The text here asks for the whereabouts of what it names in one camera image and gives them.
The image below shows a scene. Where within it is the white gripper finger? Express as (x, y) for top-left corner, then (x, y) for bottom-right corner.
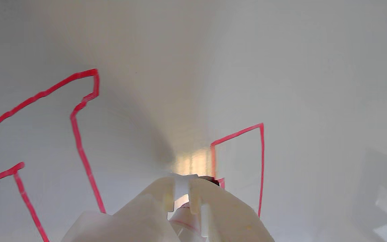
(187, 178), (275, 242)
(61, 177), (180, 242)

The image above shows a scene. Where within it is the red whiteboard marker pen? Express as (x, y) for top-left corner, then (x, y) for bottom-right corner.
(167, 176), (220, 242)

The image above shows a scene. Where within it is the white whiteboard with metal frame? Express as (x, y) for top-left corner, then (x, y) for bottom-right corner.
(0, 0), (387, 242)

